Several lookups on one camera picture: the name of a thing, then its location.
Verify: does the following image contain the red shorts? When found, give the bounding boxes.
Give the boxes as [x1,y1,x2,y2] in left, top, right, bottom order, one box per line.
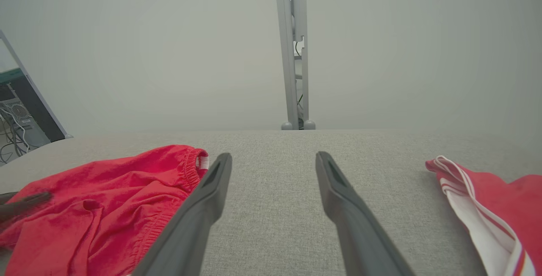
[0,144,210,276]

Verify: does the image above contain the white cable bundle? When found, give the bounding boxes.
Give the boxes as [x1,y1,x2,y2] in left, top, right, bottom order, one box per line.
[0,107,31,164]

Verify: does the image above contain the grey metal partition post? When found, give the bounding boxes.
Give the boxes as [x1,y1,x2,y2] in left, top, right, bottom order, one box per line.
[273,0,316,131]

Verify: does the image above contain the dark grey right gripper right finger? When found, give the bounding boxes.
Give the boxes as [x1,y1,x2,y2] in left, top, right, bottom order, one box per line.
[315,151,415,276]

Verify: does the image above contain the red white basketball jersey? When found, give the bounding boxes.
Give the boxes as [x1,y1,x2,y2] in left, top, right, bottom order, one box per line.
[426,155,542,276]

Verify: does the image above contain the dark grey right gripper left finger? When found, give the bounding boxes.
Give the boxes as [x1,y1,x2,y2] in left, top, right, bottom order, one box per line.
[131,152,232,276]

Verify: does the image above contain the grey tubular metal frame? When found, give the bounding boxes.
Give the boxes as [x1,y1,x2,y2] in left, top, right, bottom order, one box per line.
[0,28,73,141]

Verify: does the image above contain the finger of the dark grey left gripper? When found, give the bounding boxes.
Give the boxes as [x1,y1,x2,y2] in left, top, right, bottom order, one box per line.
[0,191,53,222]

